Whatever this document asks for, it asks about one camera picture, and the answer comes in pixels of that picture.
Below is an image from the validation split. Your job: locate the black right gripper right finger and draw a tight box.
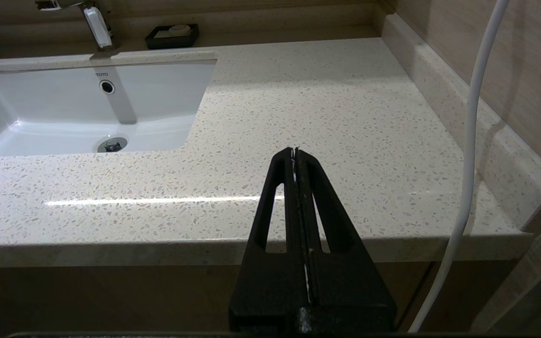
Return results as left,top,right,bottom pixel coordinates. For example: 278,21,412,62
295,147,397,334

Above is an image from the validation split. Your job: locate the brown vanity cabinet front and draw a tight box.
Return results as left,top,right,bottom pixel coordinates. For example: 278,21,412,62
0,259,534,335

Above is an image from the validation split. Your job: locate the white sink basin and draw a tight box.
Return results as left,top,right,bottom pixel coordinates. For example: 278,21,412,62
0,59,218,158

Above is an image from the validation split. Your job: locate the black soap dish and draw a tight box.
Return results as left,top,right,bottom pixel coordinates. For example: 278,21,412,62
144,23,200,50

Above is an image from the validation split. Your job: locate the chrome faucet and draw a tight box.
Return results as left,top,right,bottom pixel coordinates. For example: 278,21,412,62
35,0,122,52

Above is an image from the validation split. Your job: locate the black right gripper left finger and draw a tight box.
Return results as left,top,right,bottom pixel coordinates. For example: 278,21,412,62
229,147,309,334

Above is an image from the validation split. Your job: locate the chrome sink drain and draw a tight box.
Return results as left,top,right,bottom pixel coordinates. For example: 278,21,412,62
97,137,128,153

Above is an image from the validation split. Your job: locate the white cable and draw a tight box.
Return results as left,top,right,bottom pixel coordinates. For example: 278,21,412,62
408,0,510,334

